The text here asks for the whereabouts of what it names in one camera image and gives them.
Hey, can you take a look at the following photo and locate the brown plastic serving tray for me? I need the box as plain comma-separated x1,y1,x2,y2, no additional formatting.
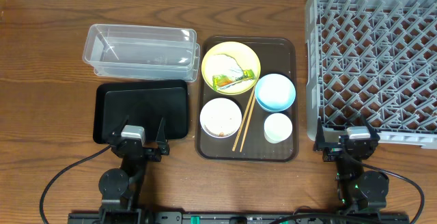
195,36,299,162

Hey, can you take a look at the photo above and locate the left wooden chopstick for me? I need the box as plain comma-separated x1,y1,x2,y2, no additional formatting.
232,87,255,152

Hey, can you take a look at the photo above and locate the right wooden chopstick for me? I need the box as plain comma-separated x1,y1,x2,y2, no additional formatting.
240,92,255,152

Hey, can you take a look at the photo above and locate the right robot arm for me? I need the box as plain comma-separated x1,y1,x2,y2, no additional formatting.
313,117,389,216

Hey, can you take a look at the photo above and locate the wooden chopstick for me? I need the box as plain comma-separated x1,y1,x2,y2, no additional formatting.
240,92,255,152
232,87,255,152

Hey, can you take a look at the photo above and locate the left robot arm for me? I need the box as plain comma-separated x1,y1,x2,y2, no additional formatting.
98,118,170,223

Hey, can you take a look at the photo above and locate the light blue bowl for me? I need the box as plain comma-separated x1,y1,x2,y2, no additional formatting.
255,74,296,113

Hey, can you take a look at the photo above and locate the white bowl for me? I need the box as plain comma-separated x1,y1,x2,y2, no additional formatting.
199,98,242,139

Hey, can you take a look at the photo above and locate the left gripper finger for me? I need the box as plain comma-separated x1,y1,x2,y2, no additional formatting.
155,117,167,143
109,115,129,137

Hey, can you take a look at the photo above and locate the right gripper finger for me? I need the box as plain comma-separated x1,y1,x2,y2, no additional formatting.
315,118,325,144
360,114,377,136

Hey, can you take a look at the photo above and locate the grey dishwasher rack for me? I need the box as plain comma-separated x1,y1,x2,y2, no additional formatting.
305,0,436,149

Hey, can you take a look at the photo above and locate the yellow plate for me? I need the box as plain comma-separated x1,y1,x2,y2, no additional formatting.
201,42,261,95

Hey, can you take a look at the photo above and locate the white cup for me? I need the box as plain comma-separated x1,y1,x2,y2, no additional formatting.
264,113,293,143

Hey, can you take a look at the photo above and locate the green snack wrapper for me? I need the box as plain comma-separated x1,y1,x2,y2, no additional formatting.
212,70,255,91

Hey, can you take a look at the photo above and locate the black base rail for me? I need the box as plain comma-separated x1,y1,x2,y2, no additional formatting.
67,212,410,224

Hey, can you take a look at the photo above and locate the clear plastic waste bin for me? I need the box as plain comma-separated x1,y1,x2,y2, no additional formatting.
83,24,200,82

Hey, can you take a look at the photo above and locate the black waste tray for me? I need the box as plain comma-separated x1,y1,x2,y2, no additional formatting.
93,80,189,144

